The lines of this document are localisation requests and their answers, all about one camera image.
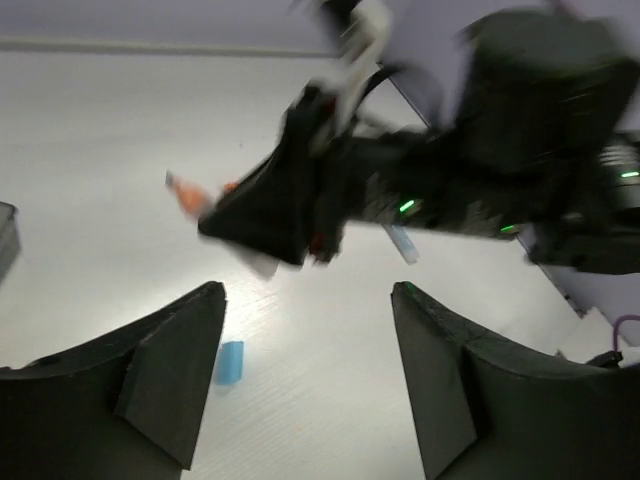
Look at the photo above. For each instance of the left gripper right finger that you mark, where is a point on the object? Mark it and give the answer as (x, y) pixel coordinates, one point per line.
(486, 407)

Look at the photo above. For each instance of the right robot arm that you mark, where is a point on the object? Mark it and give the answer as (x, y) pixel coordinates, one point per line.
(534, 142)

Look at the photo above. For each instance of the red-orange highlighter marker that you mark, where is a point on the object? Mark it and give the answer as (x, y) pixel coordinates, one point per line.
(194, 200)

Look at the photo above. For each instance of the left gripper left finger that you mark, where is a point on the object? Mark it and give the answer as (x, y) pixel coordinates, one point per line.
(126, 405)

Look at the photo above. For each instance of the dark grey plastic bin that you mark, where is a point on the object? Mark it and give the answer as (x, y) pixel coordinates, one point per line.
(10, 244)

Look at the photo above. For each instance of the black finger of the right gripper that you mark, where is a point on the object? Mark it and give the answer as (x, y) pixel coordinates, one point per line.
(269, 211)

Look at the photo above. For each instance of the blue highlighter marker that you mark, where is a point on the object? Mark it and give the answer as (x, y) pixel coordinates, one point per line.
(402, 243)

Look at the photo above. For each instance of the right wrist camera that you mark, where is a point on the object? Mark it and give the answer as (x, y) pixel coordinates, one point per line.
(361, 30)

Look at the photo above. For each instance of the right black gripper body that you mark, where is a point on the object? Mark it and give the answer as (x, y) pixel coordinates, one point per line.
(343, 176)

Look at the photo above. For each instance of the blue marker cap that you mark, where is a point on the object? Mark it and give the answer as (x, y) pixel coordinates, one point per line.
(229, 363)

